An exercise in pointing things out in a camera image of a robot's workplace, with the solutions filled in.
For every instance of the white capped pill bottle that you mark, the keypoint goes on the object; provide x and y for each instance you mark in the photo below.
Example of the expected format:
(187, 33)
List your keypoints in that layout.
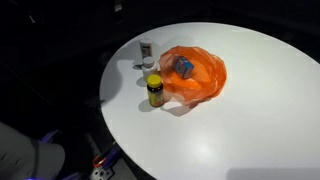
(149, 70)

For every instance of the perforated metal bracket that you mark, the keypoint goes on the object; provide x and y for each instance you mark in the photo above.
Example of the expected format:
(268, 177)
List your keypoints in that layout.
(100, 174)

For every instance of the tall white tube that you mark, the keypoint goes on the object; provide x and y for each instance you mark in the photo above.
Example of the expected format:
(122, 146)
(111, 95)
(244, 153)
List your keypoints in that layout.
(145, 49)

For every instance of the orange plastic bag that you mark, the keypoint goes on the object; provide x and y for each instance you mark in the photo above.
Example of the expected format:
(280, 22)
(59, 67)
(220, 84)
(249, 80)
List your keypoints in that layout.
(208, 78)

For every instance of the blue and orange clamp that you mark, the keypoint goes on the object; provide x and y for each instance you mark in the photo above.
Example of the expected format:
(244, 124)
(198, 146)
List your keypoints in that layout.
(108, 156)

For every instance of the blue mentos container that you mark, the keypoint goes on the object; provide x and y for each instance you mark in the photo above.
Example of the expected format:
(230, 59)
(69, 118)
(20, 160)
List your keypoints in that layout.
(183, 66)

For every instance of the amber bottle yellow cap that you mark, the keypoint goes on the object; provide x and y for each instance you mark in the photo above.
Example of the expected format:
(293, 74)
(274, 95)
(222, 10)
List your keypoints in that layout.
(155, 94)

